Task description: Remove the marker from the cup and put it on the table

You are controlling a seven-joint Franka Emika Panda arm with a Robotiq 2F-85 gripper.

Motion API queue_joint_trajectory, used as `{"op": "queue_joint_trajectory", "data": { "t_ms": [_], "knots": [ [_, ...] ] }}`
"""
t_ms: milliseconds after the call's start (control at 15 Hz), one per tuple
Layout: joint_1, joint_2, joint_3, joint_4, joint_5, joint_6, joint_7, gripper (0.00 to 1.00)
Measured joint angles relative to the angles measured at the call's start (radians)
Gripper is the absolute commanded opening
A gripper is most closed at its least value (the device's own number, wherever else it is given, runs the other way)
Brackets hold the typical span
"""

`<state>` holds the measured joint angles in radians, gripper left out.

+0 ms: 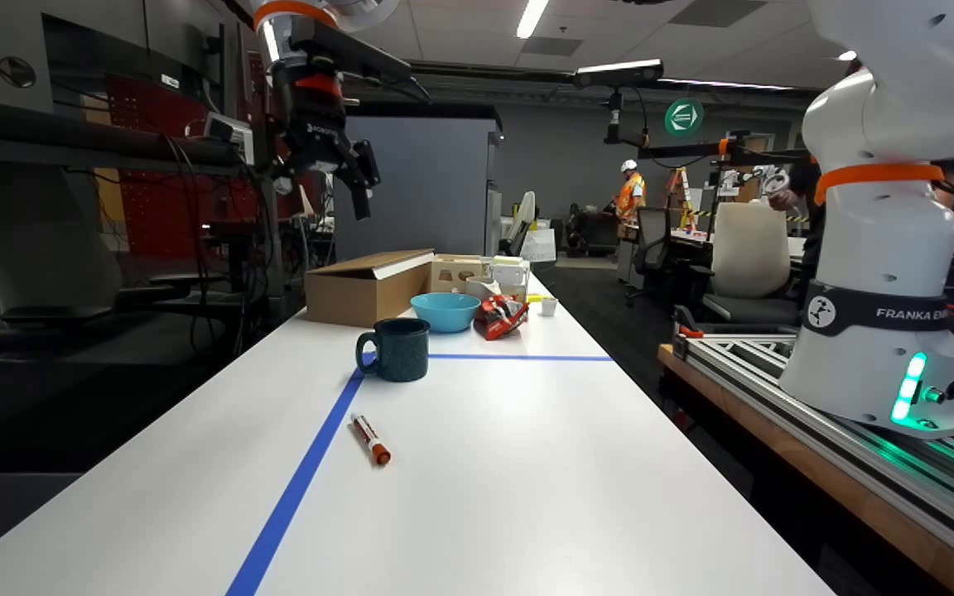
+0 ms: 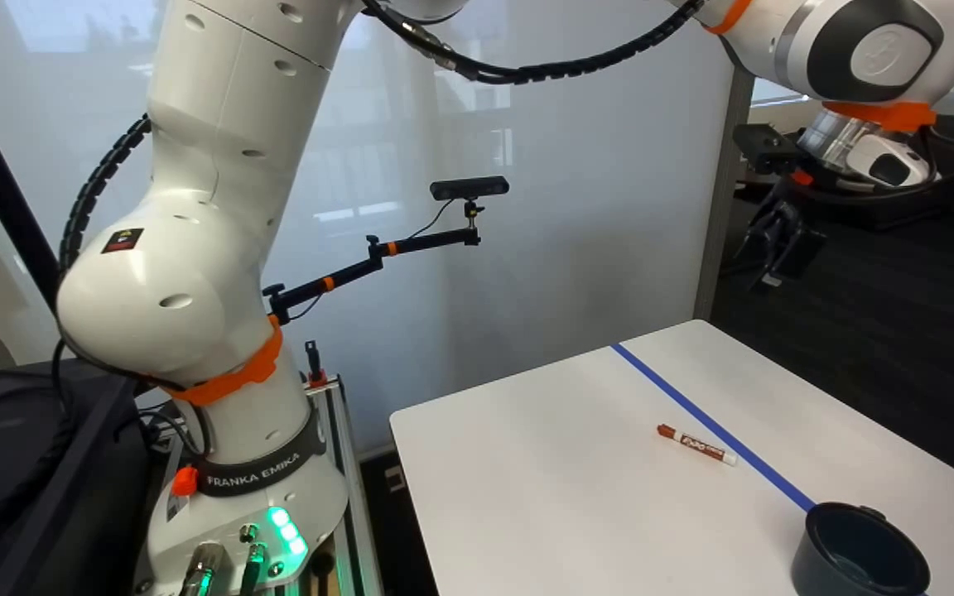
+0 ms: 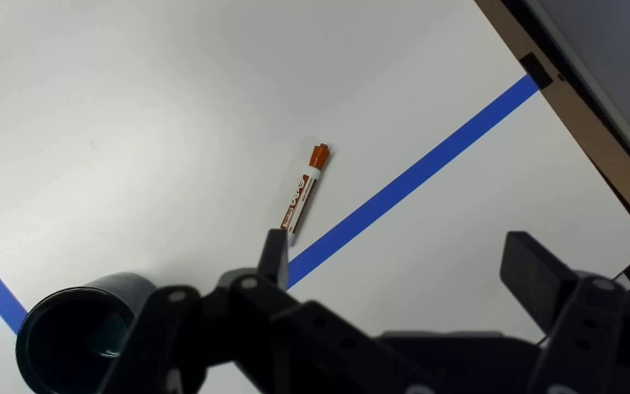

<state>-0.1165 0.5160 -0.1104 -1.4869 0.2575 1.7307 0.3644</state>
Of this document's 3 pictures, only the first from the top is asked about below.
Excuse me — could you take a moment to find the long blue tape line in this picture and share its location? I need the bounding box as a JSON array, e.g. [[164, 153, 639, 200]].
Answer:
[[223, 360, 375, 596]]

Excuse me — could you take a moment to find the white paper cup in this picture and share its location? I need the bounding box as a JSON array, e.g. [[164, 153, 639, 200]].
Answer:
[[487, 254, 534, 305]]

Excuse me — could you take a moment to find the person in orange vest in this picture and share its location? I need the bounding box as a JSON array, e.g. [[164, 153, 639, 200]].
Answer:
[[608, 157, 653, 245]]

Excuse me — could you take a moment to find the brown cardboard box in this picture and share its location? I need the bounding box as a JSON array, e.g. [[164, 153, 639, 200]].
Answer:
[[302, 249, 436, 331]]

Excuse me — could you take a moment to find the red orange plastic item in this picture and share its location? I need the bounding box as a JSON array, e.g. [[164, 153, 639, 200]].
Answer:
[[471, 288, 530, 340]]

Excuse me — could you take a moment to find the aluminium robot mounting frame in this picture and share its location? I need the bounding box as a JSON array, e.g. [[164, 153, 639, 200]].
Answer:
[[672, 329, 954, 558]]

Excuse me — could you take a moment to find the wooden table edge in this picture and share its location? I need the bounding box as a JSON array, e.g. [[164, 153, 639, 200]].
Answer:
[[653, 340, 954, 596]]

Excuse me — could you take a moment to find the green round wall sign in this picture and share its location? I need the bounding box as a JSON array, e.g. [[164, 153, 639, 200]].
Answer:
[[663, 96, 710, 138]]

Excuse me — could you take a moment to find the white device on shelf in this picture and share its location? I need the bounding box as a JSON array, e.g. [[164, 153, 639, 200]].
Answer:
[[201, 109, 262, 171]]

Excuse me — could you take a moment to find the beige small box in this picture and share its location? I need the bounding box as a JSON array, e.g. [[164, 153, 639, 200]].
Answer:
[[430, 251, 497, 298]]

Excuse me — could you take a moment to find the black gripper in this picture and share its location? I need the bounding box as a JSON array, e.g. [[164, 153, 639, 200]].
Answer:
[[278, 68, 384, 222]]

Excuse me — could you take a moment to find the grey partition panel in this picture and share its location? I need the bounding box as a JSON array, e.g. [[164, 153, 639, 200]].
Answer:
[[328, 109, 503, 264]]

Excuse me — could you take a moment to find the black shelving desk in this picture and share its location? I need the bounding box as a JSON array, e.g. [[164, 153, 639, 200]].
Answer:
[[0, 92, 303, 367]]

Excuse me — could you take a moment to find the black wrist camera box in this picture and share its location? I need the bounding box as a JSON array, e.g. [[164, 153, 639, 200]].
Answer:
[[276, 24, 430, 100]]

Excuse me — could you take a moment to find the orange-capped marker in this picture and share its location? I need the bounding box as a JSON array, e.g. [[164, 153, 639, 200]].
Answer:
[[343, 412, 396, 472]]

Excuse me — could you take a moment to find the dark teal mug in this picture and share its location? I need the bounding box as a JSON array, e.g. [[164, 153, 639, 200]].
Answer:
[[351, 314, 433, 388]]

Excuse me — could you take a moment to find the blue bowl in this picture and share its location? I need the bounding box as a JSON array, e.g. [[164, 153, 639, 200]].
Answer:
[[407, 288, 484, 339]]

